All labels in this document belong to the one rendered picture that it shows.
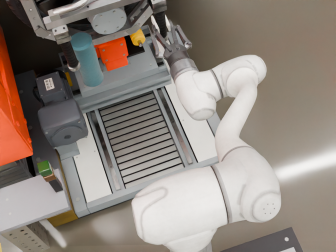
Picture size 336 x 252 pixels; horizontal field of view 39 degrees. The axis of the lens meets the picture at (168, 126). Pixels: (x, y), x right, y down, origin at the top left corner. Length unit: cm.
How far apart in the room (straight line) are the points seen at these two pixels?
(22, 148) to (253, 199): 107
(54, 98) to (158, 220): 127
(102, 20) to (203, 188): 91
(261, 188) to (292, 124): 151
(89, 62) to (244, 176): 105
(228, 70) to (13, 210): 96
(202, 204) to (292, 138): 150
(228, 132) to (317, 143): 127
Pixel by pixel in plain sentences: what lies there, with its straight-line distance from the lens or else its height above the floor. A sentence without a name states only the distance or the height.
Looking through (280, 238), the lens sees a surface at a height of 30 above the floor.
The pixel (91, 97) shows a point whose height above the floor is 15.
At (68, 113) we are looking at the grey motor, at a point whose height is 41.
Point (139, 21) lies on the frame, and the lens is 201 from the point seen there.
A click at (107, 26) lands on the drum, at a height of 83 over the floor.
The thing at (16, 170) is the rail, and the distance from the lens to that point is 214.
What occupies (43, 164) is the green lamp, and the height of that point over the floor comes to 66.
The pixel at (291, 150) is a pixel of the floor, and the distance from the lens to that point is 241.
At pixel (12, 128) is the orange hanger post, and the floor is 74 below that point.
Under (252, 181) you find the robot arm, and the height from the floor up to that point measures 121.
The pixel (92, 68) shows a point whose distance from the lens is 194.
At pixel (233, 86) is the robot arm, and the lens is 148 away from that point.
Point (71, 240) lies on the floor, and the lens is 229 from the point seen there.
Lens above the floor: 213
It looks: 61 degrees down
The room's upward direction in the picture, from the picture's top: 7 degrees counter-clockwise
